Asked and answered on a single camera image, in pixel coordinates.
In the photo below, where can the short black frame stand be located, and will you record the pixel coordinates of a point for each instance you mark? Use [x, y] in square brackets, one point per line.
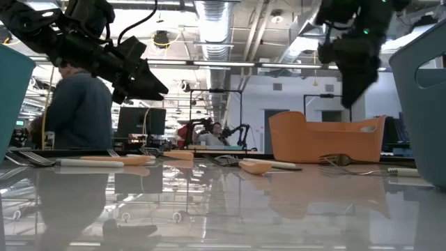
[327, 95]

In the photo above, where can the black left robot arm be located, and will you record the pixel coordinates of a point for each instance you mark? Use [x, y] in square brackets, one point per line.
[35, 31]

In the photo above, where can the black table frame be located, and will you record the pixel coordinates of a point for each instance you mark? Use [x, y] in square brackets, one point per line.
[87, 152]

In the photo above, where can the black ceiling dome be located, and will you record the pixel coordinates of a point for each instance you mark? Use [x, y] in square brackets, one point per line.
[161, 39]

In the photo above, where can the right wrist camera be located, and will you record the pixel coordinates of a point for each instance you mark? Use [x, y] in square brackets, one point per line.
[325, 52]

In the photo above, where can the orange plastic bin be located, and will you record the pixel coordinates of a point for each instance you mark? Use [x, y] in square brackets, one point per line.
[327, 143]

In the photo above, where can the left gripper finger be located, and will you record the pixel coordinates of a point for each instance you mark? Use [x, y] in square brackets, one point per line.
[136, 94]
[150, 82]

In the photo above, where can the tall black frame stand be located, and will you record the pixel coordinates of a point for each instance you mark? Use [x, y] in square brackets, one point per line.
[216, 90]

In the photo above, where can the long ceiling light strip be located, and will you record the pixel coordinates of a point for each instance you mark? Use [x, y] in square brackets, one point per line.
[223, 63]

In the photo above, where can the black computer monitor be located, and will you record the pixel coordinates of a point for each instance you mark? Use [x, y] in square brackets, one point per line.
[139, 122]

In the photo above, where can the black background robot arm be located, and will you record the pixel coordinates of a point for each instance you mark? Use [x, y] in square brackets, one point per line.
[230, 132]

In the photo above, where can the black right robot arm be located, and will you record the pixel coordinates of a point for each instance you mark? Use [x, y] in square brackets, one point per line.
[355, 17]

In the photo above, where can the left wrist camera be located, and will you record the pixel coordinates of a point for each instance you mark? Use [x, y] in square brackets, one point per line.
[132, 49]

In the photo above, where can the teal plastic bin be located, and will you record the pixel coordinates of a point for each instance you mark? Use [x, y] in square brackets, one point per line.
[14, 104]

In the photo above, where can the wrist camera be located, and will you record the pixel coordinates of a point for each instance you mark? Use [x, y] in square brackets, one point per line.
[325, 52]
[132, 49]

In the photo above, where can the seated person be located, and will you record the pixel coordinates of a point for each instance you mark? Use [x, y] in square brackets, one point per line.
[210, 138]

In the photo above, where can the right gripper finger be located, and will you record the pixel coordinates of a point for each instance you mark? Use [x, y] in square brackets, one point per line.
[371, 78]
[352, 90]

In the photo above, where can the standing person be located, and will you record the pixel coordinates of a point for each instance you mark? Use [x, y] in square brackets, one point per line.
[80, 111]

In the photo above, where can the grey door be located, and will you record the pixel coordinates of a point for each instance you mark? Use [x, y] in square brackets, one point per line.
[271, 113]

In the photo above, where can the blue-grey plastic bin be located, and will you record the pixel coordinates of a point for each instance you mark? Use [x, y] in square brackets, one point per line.
[411, 139]

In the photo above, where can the silver ventilation duct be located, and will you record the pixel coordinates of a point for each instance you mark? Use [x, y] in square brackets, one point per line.
[214, 28]

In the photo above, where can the red background machine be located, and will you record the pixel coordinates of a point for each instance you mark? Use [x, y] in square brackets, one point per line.
[183, 134]

